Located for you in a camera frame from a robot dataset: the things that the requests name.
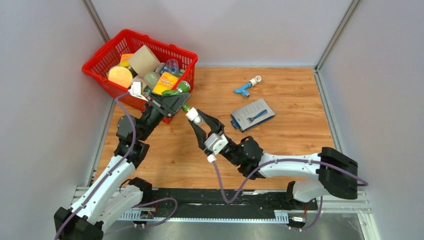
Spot orange packet in basket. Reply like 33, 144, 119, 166
118, 53, 133, 68

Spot pale green soap bar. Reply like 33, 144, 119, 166
143, 71, 161, 90

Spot blue faucet with white fitting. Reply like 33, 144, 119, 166
233, 75, 262, 99

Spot red plastic shopping basket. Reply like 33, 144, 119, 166
82, 29, 199, 124

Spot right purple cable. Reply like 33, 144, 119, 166
207, 154, 369, 232

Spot purple cable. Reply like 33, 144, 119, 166
207, 154, 369, 232
54, 92, 179, 240

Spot brown cardboard box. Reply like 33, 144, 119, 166
128, 45, 161, 77

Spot white pipe elbow fitting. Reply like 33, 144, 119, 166
185, 107, 203, 125

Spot pink wrapped soap bar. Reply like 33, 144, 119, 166
132, 75, 145, 85

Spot orange round sponge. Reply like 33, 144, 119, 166
107, 66, 133, 88

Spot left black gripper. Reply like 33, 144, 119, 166
137, 91, 190, 142

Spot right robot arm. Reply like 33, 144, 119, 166
185, 107, 360, 210

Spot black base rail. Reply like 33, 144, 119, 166
145, 187, 319, 220

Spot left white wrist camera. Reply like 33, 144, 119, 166
128, 81, 148, 102

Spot green water faucet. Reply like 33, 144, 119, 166
162, 80, 191, 113

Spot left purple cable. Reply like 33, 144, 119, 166
54, 92, 179, 240

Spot razor blister pack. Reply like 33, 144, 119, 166
230, 98, 276, 133

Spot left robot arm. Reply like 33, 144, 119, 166
54, 92, 191, 240

